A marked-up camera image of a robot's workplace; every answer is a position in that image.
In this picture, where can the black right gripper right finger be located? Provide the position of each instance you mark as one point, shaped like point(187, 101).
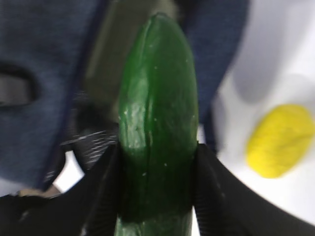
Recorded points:
point(224, 206)

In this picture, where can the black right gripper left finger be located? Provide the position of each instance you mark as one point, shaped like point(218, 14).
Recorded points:
point(89, 208)

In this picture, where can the green cucumber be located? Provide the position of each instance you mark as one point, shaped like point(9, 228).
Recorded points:
point(158, 123)

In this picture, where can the navy blue lunch bag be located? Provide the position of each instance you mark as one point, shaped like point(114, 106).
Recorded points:
point(45, 48)

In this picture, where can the glass container green lid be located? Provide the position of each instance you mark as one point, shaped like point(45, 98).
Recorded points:
point(116, 35)

